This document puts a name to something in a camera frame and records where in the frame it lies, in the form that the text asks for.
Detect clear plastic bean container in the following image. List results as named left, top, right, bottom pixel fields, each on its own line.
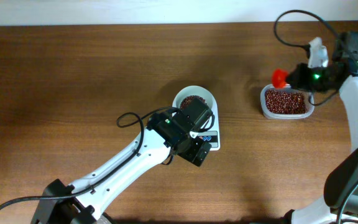
left=260, top=84, right=314, bottom=120

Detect white bowl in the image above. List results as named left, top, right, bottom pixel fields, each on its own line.
left=172, top=85, right=218, bottom=113

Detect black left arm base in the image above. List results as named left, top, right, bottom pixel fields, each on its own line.
left=30, top=179, right=97, bottom=224

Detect white kitchen scale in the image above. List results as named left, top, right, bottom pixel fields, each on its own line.
left=172, top=99, right=221, bottom=152

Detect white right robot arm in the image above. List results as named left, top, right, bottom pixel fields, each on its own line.
left=284, top=32, right=358, bottom=223

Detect red beans in bowl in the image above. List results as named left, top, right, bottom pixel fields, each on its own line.
left=180, top=95, right=206, bottom=110

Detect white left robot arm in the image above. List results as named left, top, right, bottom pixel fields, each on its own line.
left=71, top=98, right=214, bottom=220

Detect red plastic measuring scoop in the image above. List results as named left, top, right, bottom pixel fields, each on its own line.
left=272, top=69, right=289, bottom=88

